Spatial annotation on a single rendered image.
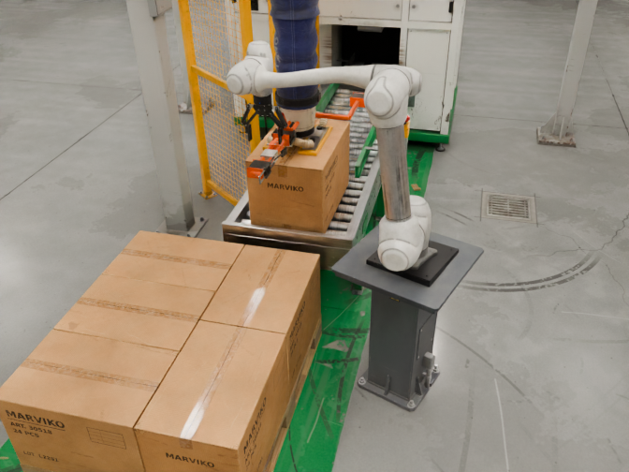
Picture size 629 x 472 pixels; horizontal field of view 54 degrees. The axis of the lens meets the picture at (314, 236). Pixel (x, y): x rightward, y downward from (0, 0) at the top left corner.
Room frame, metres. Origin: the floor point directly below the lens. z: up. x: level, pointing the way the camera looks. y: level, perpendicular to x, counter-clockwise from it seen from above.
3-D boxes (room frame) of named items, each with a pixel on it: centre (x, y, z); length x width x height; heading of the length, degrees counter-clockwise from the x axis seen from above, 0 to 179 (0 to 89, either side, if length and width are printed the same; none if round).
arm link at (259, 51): (2.41, 0.21, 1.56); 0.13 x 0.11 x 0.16; 159
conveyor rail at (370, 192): (3.69, -0.47, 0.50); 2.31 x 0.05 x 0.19; 165
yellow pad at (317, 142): (2.97, -0.02, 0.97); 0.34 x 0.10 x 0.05; 164
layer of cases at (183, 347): (2.06, 0.61, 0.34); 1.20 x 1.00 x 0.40; 165
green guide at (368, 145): (4.04, -0.51, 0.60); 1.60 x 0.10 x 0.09; 165
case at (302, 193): (2.99, 0.06, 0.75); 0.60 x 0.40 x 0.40; 164
